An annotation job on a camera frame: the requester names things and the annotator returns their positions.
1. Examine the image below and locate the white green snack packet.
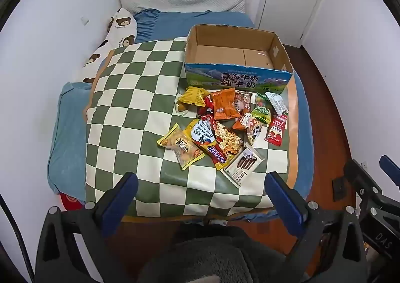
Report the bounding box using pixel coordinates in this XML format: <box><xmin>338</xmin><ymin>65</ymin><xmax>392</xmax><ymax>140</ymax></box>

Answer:
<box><xmin>265</xmin><ymin>92</ymin><xmax>290</xmax><ymax>116</ymax></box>

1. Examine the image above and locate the yellow triangular snack packet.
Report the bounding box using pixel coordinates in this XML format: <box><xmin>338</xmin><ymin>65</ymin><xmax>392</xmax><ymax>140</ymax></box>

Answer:
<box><xmin>177</xmin><ymin>86</ymin><xmax>211</xmax><ymax>107</ymax></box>

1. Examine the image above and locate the long yellow blue red packet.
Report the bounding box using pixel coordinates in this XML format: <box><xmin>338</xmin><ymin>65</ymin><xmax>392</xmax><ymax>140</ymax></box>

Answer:
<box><xmin>183</xmin><ymin>118</ymin><xmax>244</xmax><ymax>171</ymax></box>

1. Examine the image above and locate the red white snack packet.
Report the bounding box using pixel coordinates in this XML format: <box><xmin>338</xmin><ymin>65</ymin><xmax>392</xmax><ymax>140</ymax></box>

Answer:
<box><xmin>264</xmin><ymin>114</ymin><xmax>289</xmax><ymax>147</ymax></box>

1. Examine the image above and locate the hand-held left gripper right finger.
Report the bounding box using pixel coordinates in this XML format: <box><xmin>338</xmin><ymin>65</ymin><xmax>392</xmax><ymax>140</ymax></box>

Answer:
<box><xmin>264</xmin><ymin>171</ymin><xmax>368</xmax><ymax>283</ymax></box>

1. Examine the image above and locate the yellow cake packet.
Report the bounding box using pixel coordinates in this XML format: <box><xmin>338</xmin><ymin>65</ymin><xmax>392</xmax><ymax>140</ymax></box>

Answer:
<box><xmin>156</xmin><ymin>123</ymin><xmax>206</xmax><ymax>170</ymax></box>

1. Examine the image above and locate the small orange snack packet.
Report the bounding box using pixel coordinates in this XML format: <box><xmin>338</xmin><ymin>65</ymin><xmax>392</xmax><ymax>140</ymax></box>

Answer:
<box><xmin>232</xmin><ymin>111</ymin><xmax>252</xmax><ymax>131</ymax></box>

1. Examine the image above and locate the cardboard box blue print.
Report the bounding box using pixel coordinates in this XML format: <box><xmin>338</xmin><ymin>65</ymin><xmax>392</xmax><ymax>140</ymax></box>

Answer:
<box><xmin>183</xmin><ymin>24</ymin><xmax>294</xmax><ymax>96</ymax></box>

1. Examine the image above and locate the bear print pillow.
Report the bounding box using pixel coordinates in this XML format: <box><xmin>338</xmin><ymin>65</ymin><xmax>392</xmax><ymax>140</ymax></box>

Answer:
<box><xmin>83</xmin><ymin>7</ymin><xmax>138</xmax><ymax>84</ymax></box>

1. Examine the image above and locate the green candy packet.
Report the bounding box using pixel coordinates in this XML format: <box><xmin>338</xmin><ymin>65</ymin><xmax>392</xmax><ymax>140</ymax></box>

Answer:
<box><xmin>250</xmin><ymin>94</ymin><xmax>272</xmax><ymax>124</ymax></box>

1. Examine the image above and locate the green white checkered blanket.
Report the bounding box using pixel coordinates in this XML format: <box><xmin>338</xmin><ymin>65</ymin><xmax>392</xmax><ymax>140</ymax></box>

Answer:
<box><xmin>83</xmin><ymin>36</ymin><xmax>299</xmax><ymax>218</ymax></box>

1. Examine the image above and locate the white chocolate stick packet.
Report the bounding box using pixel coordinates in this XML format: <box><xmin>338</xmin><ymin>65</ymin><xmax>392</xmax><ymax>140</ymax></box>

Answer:
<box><xmin>221</xmin><ymin>142</ymin><xmax>266</xmax><ymax>189</ymax></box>

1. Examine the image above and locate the brown meat snack packet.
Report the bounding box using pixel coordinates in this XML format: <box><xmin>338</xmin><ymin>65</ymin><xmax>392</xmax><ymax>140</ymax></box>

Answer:
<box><xmin>234</xmin><ymin>90</ymin><xmax>255</xmax><ymax>113</ymax></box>

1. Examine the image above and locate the red object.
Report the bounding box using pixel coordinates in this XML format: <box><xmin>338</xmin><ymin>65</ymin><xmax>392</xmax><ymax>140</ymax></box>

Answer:
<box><xmin>59</xmin><ymin>192</ymin><xmax>85</xmax><ymax>212</ymax></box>

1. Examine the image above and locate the blue plush pillow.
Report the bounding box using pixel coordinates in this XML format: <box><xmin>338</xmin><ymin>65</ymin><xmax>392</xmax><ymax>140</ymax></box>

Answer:
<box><xmin>47</xmin><ymin>81</ymin><xmax>94</xmax><ymax>194</ymax></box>

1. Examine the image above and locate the dark floor object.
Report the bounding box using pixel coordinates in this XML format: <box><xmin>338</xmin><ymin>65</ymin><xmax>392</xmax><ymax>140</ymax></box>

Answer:
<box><xmin>332</xmin><ymin>177</ymin><xmax>347</xmax><ymax>202</ymax></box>

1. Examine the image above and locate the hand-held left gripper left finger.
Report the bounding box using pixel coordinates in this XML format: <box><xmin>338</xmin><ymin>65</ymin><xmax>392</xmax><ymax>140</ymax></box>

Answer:
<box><xmin>34</xmin><ymin>171</ymin><xmax>140</xmax><ymax>283</ymax></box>

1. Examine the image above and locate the red noodle snack packet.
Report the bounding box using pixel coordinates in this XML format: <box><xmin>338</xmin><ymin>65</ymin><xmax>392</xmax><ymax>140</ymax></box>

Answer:
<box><xmin>200</xmin><ymin>114</ymin><xmax>244</xmax><ymax>159</ymax></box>

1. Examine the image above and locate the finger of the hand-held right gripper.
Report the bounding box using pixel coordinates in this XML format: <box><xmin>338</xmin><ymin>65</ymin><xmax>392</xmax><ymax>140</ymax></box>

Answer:
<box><xmin>379</xmin><ymin>155</ymin><xmax>400</xmax><ymax>191</ymax></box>
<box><xmin>344</xmin><ymin>160</ymin><xmax>391</xmax><ymax>206</ymax></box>

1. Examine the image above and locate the black cable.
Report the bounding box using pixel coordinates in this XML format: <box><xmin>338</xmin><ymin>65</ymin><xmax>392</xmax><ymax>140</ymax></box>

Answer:
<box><xmin>0</xmin><ymin>194</ymin><xmax>35</xmax><ymax>283</ymax></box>

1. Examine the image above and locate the large orange snack packet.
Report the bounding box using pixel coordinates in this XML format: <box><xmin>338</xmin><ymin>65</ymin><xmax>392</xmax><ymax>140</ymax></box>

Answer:
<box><xmin>210</xmin><ymin>88</ymin><xmax>241</xmax><ymax>119</ymax></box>

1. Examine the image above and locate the panda print snack packet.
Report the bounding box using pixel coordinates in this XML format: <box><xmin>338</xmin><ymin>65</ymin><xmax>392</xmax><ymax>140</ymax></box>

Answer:
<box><xmin>246</xmin><ymin>116</ymin><xmax>263</xmax><ymax>145</ymax></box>

